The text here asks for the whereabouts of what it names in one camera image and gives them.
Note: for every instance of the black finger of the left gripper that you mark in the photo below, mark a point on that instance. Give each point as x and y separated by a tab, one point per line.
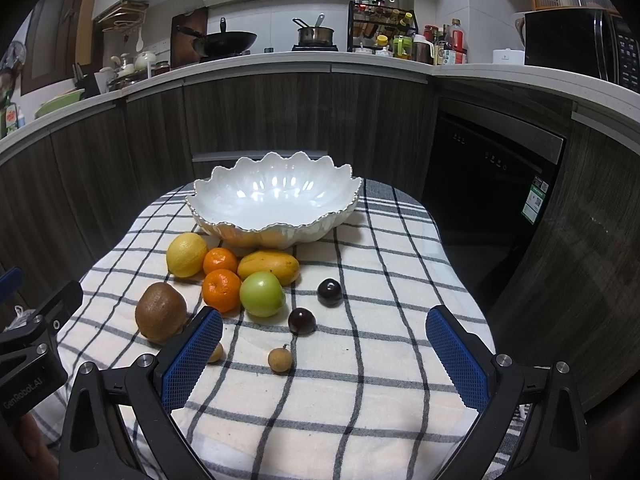
53	314

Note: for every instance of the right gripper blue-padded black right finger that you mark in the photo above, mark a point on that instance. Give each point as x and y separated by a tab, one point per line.
552	443

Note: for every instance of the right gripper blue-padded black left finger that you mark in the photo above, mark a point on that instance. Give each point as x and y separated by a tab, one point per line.
95	442

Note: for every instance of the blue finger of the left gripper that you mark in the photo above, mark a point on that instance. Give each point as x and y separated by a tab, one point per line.
10	282

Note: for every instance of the brown kiwi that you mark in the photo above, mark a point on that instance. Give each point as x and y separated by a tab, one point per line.
160	313

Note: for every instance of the tan longan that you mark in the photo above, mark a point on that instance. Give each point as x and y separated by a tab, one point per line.
217	354
280	360

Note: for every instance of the orange mandarin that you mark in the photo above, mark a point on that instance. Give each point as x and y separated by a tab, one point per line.
221	290
219	258

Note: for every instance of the green apple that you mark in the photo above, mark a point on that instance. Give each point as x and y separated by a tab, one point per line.
261	294

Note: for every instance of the dark plum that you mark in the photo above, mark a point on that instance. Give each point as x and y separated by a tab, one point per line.
330	292
301	322

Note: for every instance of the yellow lemon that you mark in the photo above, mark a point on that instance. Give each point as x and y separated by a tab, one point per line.
185	255

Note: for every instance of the checkered white grey cloth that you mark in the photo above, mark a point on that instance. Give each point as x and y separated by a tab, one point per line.
366	397

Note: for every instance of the yellow mango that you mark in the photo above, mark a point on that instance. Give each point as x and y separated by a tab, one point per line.
282	265

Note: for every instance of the white scalloped ceramic bowl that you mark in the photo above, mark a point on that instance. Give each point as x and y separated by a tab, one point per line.
275	202

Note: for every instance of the white teapot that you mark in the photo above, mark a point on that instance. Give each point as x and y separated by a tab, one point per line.
144	60

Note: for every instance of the green energy label sticker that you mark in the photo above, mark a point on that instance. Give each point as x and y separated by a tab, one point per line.
534	200

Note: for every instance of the wooden cutting board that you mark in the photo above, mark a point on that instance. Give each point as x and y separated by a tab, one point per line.
182	52

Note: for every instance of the black wok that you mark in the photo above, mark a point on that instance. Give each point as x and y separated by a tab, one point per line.
223	44

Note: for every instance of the steel saucepan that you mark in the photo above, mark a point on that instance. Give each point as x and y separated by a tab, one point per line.
315	35

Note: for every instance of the white small container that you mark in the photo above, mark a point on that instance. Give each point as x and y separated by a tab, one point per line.
508	56

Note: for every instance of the black microwave oven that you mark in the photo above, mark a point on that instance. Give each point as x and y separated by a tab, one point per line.
588	41

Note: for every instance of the black spice rack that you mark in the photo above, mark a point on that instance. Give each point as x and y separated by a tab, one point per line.
368	19

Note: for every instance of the green lid jar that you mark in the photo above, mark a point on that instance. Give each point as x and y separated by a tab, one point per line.
402	47

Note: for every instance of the grey drawer handle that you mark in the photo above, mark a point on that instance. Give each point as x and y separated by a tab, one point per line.
233	156

